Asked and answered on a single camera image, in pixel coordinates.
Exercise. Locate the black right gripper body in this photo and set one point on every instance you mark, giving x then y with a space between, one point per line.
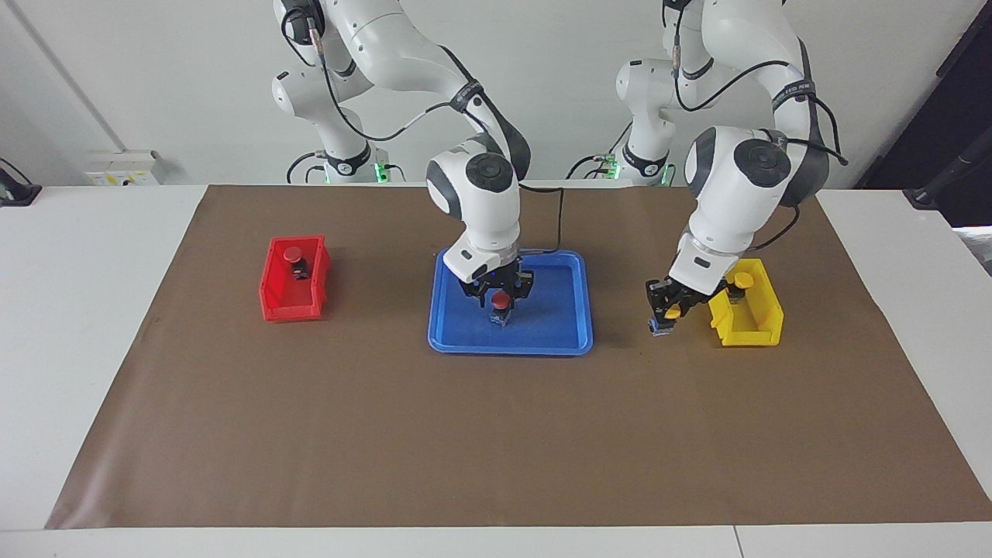
496 277

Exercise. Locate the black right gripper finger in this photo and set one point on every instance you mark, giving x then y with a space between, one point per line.
487 297
519 291

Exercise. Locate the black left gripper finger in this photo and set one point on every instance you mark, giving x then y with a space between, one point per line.
688 312
656 318

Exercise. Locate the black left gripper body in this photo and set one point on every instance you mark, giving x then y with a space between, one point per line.
686 294

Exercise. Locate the yellow push button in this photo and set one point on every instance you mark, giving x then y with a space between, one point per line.
673 312
744 279

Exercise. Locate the red push button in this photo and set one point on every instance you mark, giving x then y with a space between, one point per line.
502 301
293 254

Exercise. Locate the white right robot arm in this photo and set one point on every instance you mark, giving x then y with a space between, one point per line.
473 194

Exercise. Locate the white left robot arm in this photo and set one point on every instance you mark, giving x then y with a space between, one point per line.
736 178

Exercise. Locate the blue plastic tray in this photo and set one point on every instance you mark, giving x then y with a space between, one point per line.
558 325

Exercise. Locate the yellow plastic parts bin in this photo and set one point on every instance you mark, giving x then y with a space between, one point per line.
748 335

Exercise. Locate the brown paper table mat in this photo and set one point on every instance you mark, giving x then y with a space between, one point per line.
496 434

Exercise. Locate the red plastic parts bin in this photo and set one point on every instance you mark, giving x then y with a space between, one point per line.
291 310

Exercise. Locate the small black desk device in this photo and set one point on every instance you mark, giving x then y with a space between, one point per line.
19 194

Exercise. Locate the dark wall panel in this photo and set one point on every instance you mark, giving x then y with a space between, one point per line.
930 116

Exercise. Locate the white wall socket box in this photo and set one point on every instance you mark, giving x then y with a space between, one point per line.
124 167

